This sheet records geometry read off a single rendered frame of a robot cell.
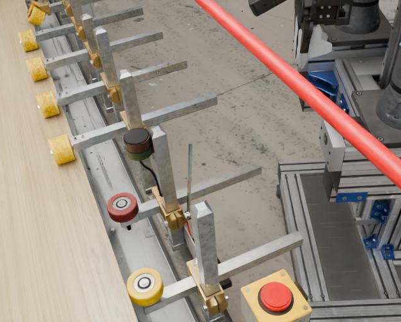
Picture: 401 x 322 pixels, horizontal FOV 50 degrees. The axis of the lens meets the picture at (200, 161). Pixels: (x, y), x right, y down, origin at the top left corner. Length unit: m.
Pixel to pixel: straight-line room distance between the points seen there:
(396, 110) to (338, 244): 0.90
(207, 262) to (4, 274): 0.49
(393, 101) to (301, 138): 1.57
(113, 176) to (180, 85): 1.63
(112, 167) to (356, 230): 1.07
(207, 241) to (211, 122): 1.97
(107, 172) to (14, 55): 0.64
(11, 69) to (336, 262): 1.50
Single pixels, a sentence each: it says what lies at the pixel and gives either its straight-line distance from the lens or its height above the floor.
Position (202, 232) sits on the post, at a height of 1.08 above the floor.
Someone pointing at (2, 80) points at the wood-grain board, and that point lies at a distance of 1.82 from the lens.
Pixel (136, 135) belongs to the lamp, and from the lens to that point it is 0.98.
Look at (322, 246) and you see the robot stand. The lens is 1.91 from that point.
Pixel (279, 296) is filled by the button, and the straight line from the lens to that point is 0.60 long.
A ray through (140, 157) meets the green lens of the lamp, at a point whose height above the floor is 1.10.
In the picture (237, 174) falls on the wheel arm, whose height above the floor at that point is 0.86.
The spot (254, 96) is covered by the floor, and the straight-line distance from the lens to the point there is 3.02.
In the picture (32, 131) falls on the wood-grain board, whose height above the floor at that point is 0.90.
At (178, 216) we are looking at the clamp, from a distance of 1.15.
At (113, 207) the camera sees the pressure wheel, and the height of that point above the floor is 0.91.
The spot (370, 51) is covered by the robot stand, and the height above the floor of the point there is 0.97.
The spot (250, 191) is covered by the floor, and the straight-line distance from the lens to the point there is 2.36.
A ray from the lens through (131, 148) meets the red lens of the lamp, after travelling 0.97.
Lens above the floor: 1.76
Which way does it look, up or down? 44 degrees down
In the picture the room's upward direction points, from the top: 6 degrees counter-clockwise
